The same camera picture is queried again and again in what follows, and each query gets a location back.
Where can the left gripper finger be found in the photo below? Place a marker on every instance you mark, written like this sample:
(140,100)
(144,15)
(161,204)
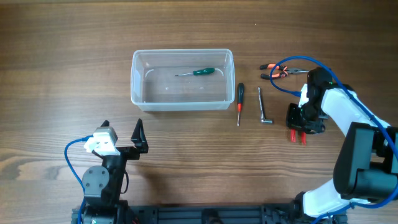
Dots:
(105,123)
(139,139)

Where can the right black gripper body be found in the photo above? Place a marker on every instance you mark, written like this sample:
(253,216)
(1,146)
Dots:
(306,118)

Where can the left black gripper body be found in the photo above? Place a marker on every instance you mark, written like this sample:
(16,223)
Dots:
(130,153)

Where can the red handled snips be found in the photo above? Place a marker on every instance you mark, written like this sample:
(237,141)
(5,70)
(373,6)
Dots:
(293,136)

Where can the silver L-shaped socket wrench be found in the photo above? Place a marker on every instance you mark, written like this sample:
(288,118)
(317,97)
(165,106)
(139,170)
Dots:
(263,119)

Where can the orange black needle-nose pliers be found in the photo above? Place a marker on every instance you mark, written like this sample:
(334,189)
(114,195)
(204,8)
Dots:
(284,72)

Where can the clear plastic container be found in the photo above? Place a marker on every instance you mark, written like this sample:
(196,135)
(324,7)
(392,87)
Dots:
(154,86)

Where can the black red screwdriver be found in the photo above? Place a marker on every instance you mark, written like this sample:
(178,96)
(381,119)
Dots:
(240,96)

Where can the green handled screwdriver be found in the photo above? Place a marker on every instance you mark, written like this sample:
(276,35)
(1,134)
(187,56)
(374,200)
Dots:
(205,71)

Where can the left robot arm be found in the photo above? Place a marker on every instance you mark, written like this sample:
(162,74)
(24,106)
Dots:
(103,184)

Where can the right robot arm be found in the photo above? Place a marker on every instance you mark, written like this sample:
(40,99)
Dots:
(365,172)

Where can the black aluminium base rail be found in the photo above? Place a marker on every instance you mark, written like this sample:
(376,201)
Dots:
(259,214)

